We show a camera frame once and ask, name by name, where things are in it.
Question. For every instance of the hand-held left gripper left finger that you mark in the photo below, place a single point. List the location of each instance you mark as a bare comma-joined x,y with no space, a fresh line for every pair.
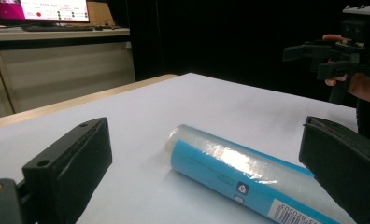
71,161

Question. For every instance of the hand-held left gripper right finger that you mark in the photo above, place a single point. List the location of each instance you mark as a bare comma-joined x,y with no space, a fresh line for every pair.
345,161

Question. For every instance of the cling film roll blue label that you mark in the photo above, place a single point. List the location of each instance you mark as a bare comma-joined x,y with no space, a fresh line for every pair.
211,168

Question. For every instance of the black curtain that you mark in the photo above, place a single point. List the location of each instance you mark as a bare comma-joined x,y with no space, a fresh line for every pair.
220,37

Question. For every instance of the beige desk cabinet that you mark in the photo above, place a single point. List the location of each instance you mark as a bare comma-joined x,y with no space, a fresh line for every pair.
64,71

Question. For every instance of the black keyboard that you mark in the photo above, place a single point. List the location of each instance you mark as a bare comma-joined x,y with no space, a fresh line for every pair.
57,28

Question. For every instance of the black computer mouse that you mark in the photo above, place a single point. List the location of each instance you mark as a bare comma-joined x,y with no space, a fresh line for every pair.
99,28

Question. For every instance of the brown cardboard box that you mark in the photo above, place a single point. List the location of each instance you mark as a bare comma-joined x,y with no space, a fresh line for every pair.
100,14

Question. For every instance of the computer monitor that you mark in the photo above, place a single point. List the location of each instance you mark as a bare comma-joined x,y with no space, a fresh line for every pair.
49,9

